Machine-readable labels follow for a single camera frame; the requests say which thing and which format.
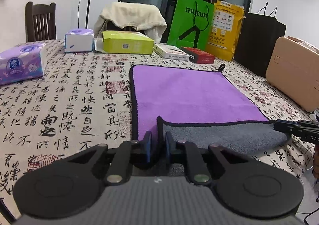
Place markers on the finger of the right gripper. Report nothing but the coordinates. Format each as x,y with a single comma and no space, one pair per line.
290,126

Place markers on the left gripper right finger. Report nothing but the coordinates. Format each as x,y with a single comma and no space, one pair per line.
249,188

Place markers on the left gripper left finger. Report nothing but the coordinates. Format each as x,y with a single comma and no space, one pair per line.
69,186

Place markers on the purple and grey towel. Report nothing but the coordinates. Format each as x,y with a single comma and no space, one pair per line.
199,106

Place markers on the person's right hand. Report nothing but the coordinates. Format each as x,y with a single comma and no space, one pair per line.
315,163

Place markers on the beige hard case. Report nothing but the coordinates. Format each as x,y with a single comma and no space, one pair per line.
293,69

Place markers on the calligraphy print tablecloth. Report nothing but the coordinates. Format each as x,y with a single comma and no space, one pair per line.
84,99

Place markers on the black paper bag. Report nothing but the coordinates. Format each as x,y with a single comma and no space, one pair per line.
257,39

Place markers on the yellow paper bag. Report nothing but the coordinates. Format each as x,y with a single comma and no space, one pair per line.
225,30

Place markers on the red flat box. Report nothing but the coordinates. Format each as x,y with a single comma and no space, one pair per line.
198,56

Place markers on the green mucun paper bag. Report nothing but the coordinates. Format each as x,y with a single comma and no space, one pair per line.
191,23

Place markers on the white flat box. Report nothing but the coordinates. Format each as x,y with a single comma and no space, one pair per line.
170,52

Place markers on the white purple tissue pack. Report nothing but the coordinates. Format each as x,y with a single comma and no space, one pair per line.
79,40

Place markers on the lime green box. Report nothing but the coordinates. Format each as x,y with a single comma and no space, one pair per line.
124,42

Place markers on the chair under cream cloth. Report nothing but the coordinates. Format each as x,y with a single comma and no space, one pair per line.
110,26

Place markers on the dark wooden chair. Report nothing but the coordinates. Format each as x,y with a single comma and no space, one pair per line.
40,22

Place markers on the cream cloth on chair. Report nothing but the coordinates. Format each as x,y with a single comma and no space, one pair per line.
140,17

